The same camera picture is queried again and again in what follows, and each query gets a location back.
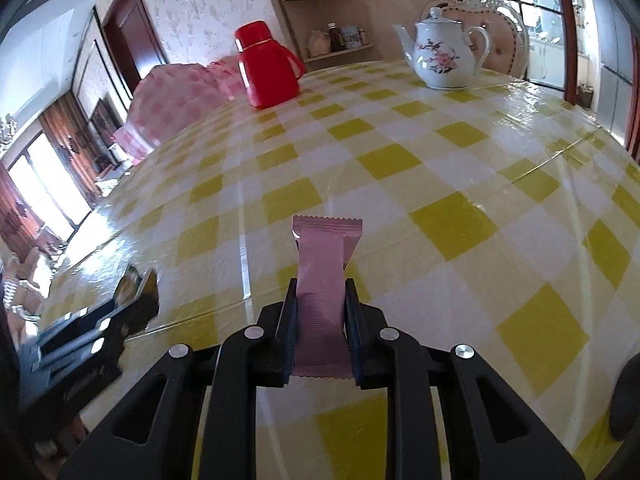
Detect brown patterned curtain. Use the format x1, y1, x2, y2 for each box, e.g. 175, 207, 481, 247
40, 92, 109, 202

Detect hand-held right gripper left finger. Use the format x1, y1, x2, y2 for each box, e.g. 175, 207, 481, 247
59, 276, 301, 480

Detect cream ornate sofa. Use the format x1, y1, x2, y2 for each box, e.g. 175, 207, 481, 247
0, 255, 56, 322

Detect red thermos jug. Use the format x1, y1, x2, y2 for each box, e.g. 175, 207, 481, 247
234, 21, 307, 110

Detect yellow checked tablecloth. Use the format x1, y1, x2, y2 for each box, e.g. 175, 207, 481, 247
37, 59, 640, 480

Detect dark brown door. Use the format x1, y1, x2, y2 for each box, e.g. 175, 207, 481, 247
102, 0, 169, 94

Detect ornate white chair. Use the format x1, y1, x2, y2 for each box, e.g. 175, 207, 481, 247
425, 0, 530, 81

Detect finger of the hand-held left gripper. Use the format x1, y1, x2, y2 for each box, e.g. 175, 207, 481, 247
119, 268, 161, 336

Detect pink snack packet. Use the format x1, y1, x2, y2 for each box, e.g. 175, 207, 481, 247
291, 215, 364, 380

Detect grey refrigerator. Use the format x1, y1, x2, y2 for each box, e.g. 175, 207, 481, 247
587, 0, 640, 162

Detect white floral teapot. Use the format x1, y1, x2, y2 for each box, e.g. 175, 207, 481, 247
392, 6, 491, 91

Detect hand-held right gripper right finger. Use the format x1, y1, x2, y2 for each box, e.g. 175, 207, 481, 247
345, 276, 586, 480

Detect wooden corner shelf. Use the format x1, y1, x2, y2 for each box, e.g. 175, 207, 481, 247
277, 0, 376, 64

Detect pink checked cloth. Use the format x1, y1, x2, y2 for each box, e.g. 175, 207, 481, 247
112, 57, 251, 166

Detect glass panel door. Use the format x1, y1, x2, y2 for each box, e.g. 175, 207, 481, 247
460, 0, 577, 97

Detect flat screen television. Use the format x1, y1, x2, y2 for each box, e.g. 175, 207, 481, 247
90, 97, 124, 137

